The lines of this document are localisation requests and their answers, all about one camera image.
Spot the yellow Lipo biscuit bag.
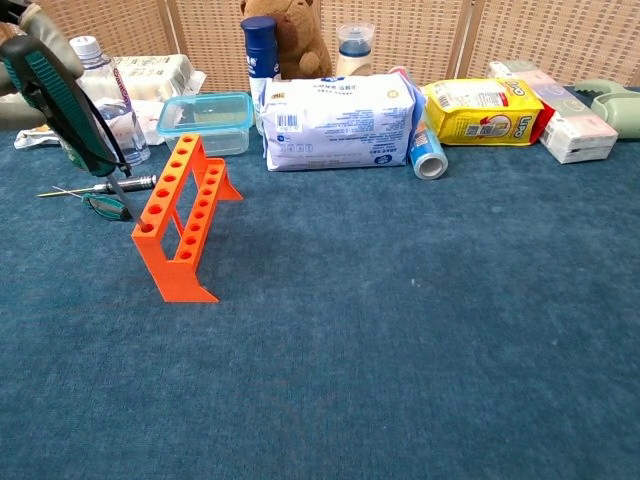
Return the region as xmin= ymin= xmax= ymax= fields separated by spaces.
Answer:
xmin=424 ymin=77 xmax=557 ymax=148

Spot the plastic wrap roll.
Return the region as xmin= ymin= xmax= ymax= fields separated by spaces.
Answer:
xmin=389 ymin=65 xmax=449 ymax=182

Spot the blue table carpet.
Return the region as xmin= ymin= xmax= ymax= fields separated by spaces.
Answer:
xmin=0 ymin=86 xmax=640 ymax=480

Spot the large green handled screwdriver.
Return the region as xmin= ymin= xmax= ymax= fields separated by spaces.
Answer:
xmin=0 ymin=34 xmax=155 ymax=233

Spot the mayonnaise bottle clear cap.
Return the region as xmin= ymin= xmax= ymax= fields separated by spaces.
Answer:
xmin=334 ymin=22 xmax=377 ymax=78

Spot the orange test tube rack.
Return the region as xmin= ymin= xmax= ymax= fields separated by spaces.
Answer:
xmin=130 ymin=133 xmax=245 ymax=305

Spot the clear water bottle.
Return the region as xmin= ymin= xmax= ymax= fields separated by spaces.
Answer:
xmin=68 ymin=35 xmax=152 ymax=168

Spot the small green handled screwdriver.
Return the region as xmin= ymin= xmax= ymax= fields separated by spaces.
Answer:
xmin=51 ymin=185 xmax=134 ymax=222

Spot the white egg carton pack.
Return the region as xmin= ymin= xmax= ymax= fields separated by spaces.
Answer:
xmin=0 ymin=53 xmax=208 ymax=121

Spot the brown capybara plush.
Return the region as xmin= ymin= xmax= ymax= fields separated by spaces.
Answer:
xmin=239 ymin=0 xmax=334 ymax=81

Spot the white wet wipes pack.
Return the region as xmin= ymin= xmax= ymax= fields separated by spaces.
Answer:
xmin=259 ymin=73 xmax=427 ymax=173

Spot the clear container blue lid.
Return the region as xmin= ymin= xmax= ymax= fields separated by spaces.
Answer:
xmin=156 ymin=91 xmax=255 ymax=158

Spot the woven folding screen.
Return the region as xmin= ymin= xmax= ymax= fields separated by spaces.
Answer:
xmin=0 ymin=0 xmax=640 ymax=94

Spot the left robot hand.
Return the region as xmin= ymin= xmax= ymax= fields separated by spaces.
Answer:
xmin=0 ymin=0 xmax=85 ymax=132

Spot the black metal precision screwdriver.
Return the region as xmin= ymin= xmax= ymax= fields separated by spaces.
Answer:
xmin=37 ymin=174 xmax=158 ymax=199

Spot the blue white spray can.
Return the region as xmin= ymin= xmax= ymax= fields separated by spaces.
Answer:
xmin=240 ymin=15 xmax=283 ymax=137

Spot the pastel tissue multipack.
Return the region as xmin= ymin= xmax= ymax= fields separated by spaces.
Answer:
xmin=486 ymin=59 xmax=620 ymax=166

